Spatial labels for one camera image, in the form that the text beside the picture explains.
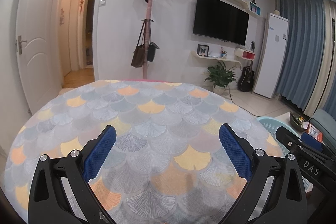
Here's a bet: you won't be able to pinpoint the black floor cable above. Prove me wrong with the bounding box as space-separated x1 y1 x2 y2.
228 87 263 117

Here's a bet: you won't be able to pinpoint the white red wall box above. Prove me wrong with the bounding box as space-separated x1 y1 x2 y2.
235 48 255 61

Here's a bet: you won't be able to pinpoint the light blue laundry basket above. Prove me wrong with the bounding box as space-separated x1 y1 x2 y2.
257 116 290 157

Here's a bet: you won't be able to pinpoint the framed butterfly picture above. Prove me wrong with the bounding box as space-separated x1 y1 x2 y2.
197 44 210 57

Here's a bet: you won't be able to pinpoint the black hanging bag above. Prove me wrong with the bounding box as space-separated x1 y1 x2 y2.
146 20 160 63

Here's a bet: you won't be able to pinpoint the teal sofa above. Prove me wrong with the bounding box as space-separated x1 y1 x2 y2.
310 109 336 148

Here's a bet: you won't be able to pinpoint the dark bowl with snacks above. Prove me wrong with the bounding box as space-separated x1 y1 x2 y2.
289 111 309 132

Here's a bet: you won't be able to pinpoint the blue curtains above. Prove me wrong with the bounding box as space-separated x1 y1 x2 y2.
276 0 335 117

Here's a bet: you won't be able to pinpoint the scallop pattern tablecloth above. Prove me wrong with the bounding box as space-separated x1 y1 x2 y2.
2 80 283 223

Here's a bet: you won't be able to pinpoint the orange tissue box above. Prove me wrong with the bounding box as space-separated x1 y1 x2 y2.
306 123 323 143

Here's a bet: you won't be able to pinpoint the white refrigerator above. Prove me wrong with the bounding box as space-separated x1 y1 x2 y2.
252 13 289 99

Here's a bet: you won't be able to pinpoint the black acoustic guitar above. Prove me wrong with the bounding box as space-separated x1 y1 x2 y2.
238 55 255 92

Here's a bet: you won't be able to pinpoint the pink coat rack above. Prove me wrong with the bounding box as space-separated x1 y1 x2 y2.
142 0 153 80

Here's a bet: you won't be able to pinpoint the black wall television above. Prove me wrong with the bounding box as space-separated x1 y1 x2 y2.
193 0 249 46

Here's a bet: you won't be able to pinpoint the white lower wall shelf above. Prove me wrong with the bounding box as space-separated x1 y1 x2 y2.
191 51 242 67

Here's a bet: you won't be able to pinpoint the white door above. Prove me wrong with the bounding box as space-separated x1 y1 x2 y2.
15 0 60 114

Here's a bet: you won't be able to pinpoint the brown hanging bag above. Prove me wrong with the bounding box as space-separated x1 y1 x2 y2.
131 19 147 68

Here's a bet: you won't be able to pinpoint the green potted plant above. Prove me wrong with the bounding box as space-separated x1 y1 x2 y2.
205 61 236 96

